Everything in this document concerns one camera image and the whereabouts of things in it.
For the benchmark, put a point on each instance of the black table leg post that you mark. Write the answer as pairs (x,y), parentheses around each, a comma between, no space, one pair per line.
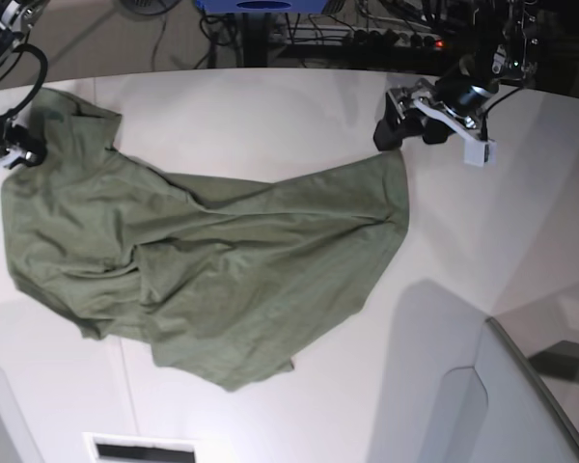
(255,32)

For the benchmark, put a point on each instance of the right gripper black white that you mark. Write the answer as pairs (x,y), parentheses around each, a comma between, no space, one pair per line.
(19,147)

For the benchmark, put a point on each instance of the white curved panel right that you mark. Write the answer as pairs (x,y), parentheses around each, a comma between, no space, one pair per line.
(498,410)

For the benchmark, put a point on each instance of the white panel left corner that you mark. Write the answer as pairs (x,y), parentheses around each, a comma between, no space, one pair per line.
(16,441)

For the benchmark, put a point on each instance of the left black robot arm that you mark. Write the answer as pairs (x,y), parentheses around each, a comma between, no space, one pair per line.
(506,44)

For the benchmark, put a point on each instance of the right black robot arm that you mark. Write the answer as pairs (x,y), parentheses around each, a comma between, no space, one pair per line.
(17,19)

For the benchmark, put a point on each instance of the olive green t-shirt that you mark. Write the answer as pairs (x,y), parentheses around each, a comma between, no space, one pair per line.
(224,278)

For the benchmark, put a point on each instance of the black power strip red light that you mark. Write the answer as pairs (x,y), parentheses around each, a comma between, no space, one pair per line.
(391,38)

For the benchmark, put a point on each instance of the blue box with oval hole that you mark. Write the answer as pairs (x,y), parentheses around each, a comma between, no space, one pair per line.
(262,6)

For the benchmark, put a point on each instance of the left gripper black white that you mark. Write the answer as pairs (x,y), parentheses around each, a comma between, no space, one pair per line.
(435,112)

